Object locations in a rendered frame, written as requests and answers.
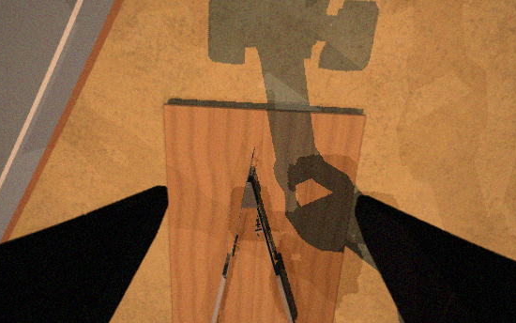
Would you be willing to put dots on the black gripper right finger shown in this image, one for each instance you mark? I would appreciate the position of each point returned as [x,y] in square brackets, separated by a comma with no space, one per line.
[432,275]

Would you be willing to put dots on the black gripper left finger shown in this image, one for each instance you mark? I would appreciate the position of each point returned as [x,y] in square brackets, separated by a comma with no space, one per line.
[78,271]

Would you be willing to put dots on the wooden board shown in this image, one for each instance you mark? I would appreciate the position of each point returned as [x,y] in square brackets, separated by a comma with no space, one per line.
[304,169]

